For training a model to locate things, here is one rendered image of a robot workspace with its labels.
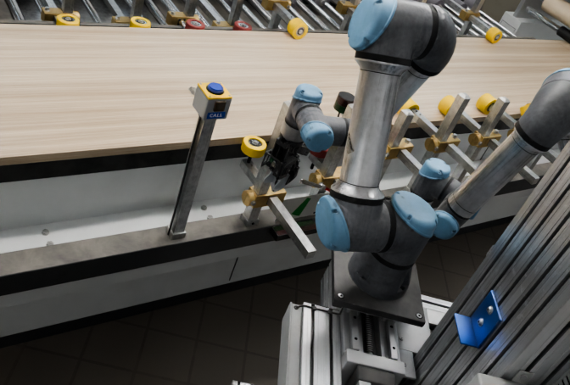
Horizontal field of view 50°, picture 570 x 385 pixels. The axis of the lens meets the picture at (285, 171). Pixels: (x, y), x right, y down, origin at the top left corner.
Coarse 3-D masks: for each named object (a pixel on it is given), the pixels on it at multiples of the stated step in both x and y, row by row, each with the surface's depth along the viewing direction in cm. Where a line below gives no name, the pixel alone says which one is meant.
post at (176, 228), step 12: (204, 120) 158; (204, 132) 161; (192, 144) 164; (204, 144) 164; (192, 156) 166; (204, 156) 166; (192, 168) 167; (192, 180) 170; (180, 192) 173; (192, 192) 174; (180, 204) 176; (180, 216) 178; (168, 228) 183; (180, 228) 182
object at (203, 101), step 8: (200, 88) 154; (208, 88) 154; (224, 88) 157; (200, 96) 154; (208, 96) 152; (216, 96) 153; (224, 96) 154; (200, 104) 155; (208, 104) 152; (200, 112) 155; (208, 112) 154
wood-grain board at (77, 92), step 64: (0, 64) 190; (64, 64) 201; (128, 64) 213; (192, 64) 227; (256, 64) 243; (320, 64) 260; (448, 64) 305; (512, 64) 334; (0, 128) 168; (64, 128) 176; (128, 128) 185; (192, 128) 195; (256, 128) 207
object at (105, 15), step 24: (0, 0) 258; (24, 0) 264; (96, 0) 285; (120, 0) 293; (24, 24) 226; (48, 24) 230; (96, 24) 241; (120, 24) 247; (264, 24) 322; (312, 24) 342
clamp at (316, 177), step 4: (336, 168) 208; (340, 168) 209; (316, 172) 203; (320, 172) 203; (336, 172) 206; (340, 172) 207; (312, 176) 203; (316, 176) 201; (320, 176) 202; (328, 176) 203; (332, 176) 203; (336, 176) 204; (312, 180) 203; (316, 180) 201; (320, 180) 201; (324, 180) 201; (328, 180) 203; (332, 180) 204; (328, 184) 204
